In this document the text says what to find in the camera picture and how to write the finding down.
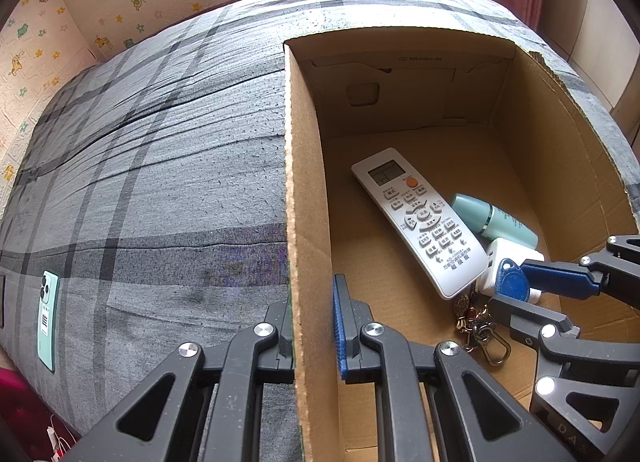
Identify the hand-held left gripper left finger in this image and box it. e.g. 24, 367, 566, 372
65, 299, 296, 462

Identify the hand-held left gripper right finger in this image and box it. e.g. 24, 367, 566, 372
332, 273, 576, 462

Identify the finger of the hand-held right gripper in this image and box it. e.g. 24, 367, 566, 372
492, 294, 640, 455
520, 236, 640, 308

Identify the keychain with blue fob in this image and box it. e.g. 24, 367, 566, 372
452, 258, 532, 368

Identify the large white charger plug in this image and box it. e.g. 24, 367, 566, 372
475, 237, 546, 305

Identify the cardboard box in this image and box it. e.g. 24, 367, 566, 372
282, 24, 640, 462

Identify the teal cosmetic bottle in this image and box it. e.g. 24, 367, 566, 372
451, 193, 540, 249

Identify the white remote control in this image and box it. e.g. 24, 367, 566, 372
351, 148, 488, 300

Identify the grey plaid blanket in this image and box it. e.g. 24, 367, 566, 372
0, 0, 640, 462

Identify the mint green smartphone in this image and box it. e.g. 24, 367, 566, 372
37, 270, 61, 373

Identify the beige wardrobe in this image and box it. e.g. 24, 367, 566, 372
542, 0, 640, 143

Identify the red cloth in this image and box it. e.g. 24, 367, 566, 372
0, 367, 66, 458

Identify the white cable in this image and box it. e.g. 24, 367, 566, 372
45, 424, 71, 458

